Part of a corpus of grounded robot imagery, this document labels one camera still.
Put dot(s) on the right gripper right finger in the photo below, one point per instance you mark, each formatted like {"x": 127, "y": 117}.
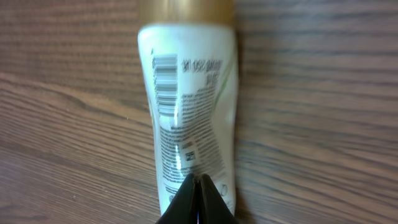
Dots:
{"x": 212, "y": 208}

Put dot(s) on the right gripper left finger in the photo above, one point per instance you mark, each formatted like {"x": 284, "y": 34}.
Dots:
{"x": 183, "y": 209}

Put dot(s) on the white tube with gold cap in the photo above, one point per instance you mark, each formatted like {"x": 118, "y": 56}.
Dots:
{"x": 189, "y": 57}

